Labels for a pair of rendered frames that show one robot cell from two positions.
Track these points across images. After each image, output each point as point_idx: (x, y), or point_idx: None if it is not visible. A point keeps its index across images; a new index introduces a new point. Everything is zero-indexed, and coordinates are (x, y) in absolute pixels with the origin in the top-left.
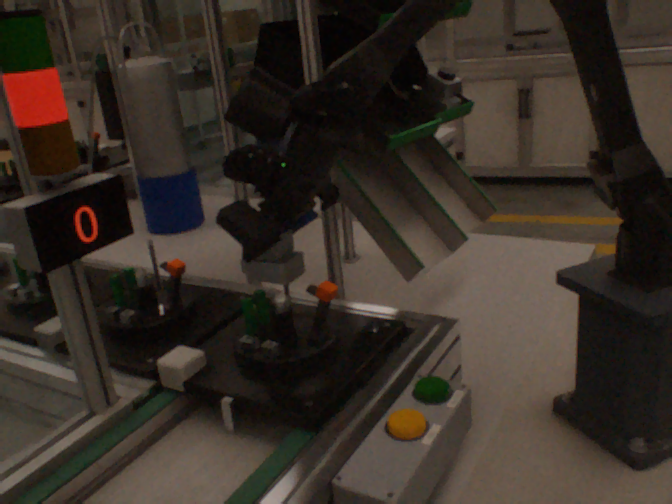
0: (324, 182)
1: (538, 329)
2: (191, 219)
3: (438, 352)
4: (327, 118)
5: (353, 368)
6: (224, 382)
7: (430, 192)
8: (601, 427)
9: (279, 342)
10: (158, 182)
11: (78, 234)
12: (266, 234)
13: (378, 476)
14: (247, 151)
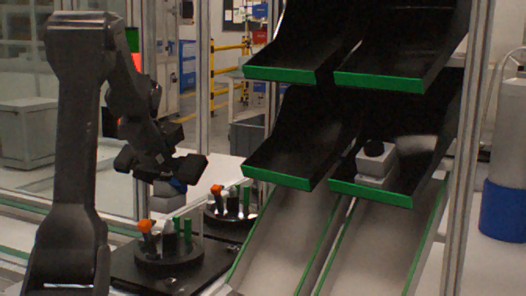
0: (142, 154)
1: None
2: (499, 230)
3: None
4: None
5: (127, 277)
6: (137, 242)
7: (315, 250)
8: None
9: (157, 247)
10: (486, 185)
11: (118, 128)
12: (119, 164)
13: (20, 288)
14: (168, 124)
